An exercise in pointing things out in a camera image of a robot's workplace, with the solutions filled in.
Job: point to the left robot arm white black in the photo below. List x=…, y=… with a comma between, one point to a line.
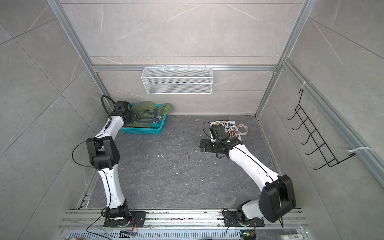
x=104, y=157

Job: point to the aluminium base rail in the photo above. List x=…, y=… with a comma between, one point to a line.
x=184, y=224

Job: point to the white wire mesh shelf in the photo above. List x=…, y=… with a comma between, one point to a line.
x=178, y=80

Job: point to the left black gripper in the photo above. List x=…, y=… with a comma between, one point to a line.
x=133, y=114

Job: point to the roll of masking tape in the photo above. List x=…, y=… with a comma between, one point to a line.
x=242, y=129

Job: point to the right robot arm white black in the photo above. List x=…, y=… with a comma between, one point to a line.
x=277, y=191

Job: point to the white bottle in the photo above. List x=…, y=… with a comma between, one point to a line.
x=296, y=236

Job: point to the green tank top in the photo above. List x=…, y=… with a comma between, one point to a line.
x=149, y=113

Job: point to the white tank top navy trim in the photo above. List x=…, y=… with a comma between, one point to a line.
x=230, y=128

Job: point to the black wire hook rack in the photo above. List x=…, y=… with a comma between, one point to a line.
x=315, y=136

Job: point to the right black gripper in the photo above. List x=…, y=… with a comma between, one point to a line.
x=208, y=148

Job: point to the teal plastic basket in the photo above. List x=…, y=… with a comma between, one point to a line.
x=154, y=129

